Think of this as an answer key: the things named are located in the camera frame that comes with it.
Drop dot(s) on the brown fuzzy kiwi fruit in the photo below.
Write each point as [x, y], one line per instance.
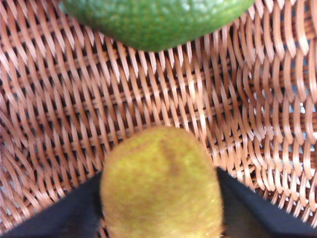
[161, 188]

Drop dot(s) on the brown wicker basket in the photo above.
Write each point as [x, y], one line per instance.
[74, 99]

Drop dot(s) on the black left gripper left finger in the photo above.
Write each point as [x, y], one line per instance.
[67, 215]

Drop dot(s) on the green avocado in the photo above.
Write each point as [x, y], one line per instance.
[153, 22]

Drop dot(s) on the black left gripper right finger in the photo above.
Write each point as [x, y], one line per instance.
[252, 213]

